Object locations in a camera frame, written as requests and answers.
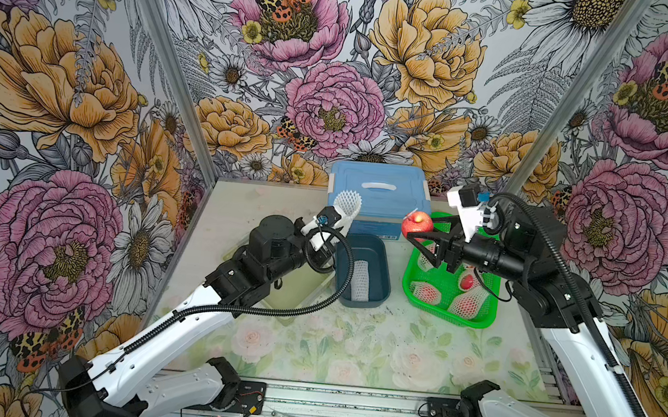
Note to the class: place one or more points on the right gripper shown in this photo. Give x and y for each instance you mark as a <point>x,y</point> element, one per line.
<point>444,240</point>

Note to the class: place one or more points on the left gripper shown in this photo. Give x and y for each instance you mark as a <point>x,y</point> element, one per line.
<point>321,257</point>

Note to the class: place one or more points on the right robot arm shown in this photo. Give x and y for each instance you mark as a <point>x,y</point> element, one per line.
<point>520,244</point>

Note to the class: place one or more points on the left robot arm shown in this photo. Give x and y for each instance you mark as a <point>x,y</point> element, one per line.
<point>125,381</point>

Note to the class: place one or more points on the pale green perforated basket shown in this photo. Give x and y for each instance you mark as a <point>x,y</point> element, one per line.
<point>298,289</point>

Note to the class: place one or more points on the dark teal plastic tray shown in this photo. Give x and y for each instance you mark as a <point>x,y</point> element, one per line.
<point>370,285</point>

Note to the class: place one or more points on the bright green perforated basket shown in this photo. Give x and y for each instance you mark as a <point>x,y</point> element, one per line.
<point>446,282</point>

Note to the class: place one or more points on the blue lidded storage box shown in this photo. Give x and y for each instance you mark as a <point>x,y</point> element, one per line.
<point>388,193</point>

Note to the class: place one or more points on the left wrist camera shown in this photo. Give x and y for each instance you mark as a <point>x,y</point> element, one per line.
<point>330,217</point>

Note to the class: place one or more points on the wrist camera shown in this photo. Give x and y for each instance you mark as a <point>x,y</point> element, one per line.
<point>330,217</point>
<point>474,210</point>

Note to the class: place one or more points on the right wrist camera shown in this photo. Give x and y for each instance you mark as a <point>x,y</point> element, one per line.
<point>474,210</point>

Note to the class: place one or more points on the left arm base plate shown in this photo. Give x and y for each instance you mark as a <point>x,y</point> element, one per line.
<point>238,398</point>

